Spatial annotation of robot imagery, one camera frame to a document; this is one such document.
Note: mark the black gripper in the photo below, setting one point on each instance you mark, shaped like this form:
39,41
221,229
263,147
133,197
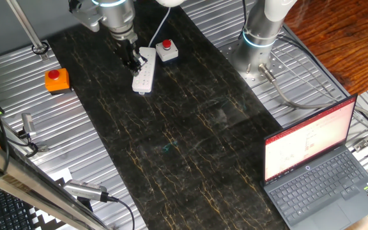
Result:
129,52

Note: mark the white four-switch power strip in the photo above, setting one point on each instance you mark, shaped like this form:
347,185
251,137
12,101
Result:
145,80

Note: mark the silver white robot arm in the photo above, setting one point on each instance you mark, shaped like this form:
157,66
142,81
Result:
120,16

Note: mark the grey box red button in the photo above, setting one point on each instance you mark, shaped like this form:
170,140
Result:
168,54

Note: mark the orange box red button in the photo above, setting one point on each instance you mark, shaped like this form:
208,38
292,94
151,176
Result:
59,83

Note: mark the black gold-veined marble mat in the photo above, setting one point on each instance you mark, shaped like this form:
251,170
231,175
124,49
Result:
187,143

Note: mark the silver metal pole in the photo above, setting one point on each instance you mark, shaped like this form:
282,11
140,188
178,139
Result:
24,24

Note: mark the black white marker sheet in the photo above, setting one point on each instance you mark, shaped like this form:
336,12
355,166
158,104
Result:
43,220

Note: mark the black computer keyboard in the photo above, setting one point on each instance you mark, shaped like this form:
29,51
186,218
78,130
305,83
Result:
5,211

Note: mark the dark grey open laptop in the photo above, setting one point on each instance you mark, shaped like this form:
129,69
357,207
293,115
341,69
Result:
315,191

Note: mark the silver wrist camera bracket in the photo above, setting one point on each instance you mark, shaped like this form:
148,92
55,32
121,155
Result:
86,16

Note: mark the small silver camera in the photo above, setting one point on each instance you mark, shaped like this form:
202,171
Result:
28,124

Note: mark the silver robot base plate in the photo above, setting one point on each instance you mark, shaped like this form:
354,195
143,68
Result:
267,81

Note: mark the silver camera on stand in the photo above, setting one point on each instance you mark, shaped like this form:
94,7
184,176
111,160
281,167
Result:
85,190

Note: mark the metal frame beam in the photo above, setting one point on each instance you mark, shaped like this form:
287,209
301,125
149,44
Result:
11,172

